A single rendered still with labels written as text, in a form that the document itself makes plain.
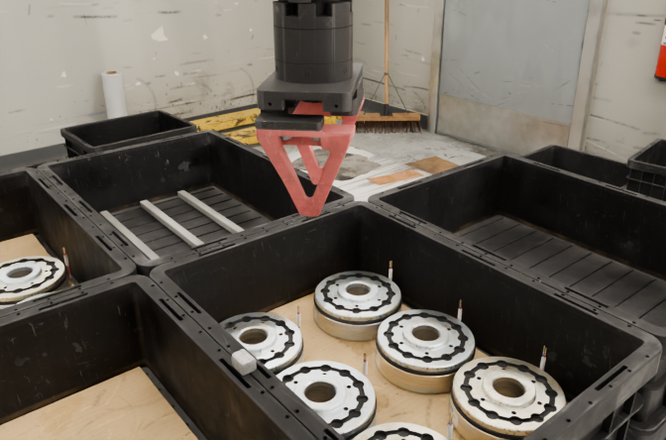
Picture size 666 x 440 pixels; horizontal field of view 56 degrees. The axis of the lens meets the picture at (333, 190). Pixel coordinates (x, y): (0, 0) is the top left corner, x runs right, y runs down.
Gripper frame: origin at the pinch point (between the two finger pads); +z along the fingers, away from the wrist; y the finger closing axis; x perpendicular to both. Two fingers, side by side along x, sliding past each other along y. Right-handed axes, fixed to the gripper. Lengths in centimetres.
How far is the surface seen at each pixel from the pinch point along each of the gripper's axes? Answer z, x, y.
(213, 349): 13.4, -8.3, 3.7
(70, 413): 23.3, -23.5, 2.2
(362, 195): 36, -2, -84
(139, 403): 23.3, -17.6, 0.1
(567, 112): 73, 94, -299
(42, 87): 62, -198, -277
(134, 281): 13.4, -19.4, -5.9
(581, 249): 24, 33, -38
